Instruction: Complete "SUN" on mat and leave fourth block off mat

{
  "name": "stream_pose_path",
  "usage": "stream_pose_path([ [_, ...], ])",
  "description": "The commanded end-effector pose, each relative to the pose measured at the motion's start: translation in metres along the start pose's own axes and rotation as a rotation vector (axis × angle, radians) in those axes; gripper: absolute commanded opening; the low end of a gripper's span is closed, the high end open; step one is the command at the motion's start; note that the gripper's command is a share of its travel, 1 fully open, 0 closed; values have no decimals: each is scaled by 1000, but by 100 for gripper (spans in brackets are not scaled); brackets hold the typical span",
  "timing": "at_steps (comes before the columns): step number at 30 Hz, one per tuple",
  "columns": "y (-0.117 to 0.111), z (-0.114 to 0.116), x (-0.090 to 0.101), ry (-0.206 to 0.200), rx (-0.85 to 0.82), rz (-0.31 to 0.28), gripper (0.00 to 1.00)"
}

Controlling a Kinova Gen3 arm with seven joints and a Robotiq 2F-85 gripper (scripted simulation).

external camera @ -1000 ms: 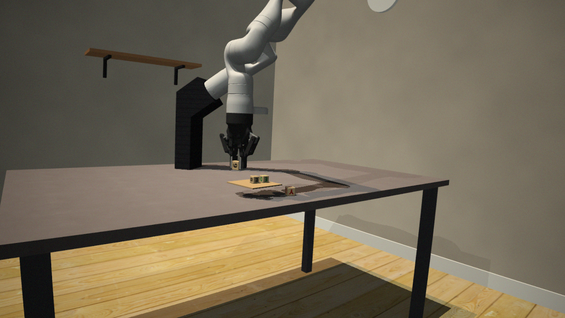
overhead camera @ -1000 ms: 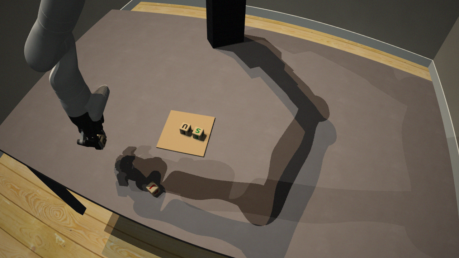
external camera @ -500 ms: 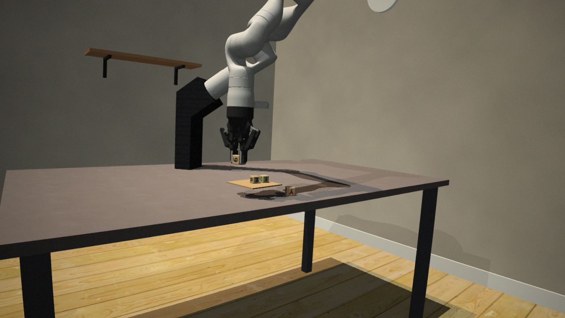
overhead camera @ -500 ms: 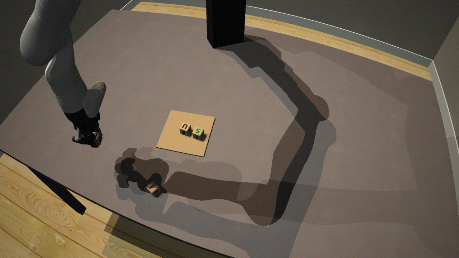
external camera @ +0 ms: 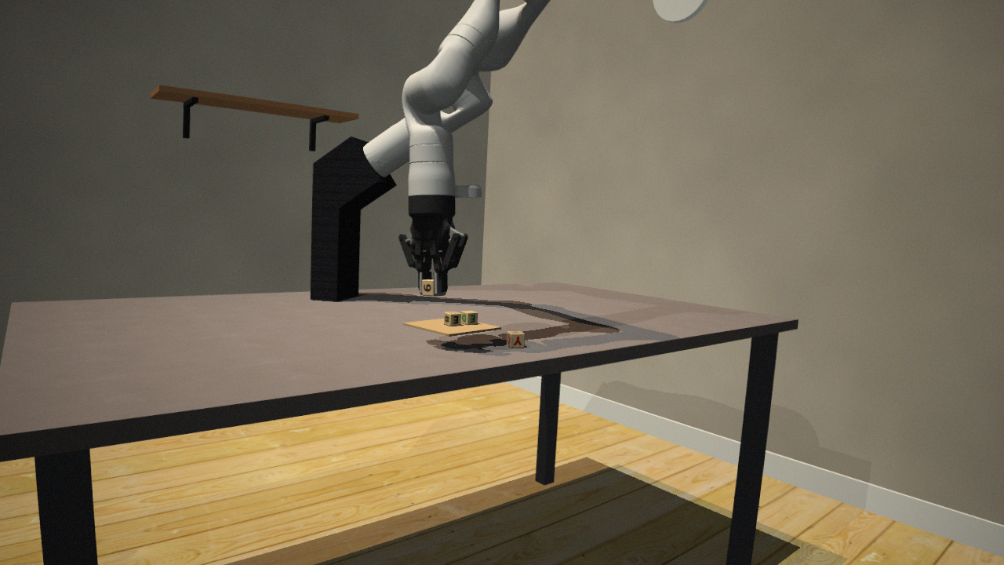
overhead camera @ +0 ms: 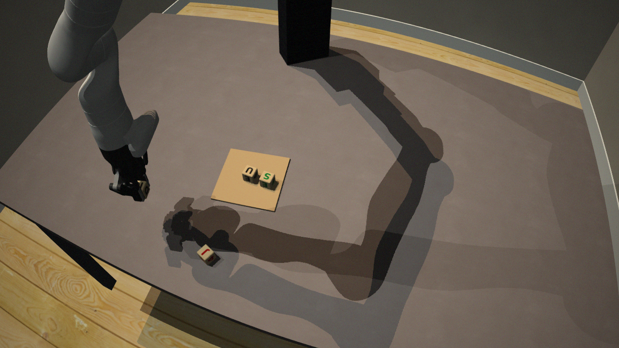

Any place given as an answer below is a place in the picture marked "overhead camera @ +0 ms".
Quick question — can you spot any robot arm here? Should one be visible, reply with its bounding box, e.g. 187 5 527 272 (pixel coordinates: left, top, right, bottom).
47 0 159 158

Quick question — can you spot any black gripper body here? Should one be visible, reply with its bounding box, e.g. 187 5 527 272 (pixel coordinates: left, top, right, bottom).
99 145 138 177

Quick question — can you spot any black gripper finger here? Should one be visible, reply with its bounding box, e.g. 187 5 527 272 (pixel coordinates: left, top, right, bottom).
109 161 145 202
135 151 150 187

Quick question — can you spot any light orange mat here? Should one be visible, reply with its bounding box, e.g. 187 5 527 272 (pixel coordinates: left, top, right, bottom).
211 149 290 212

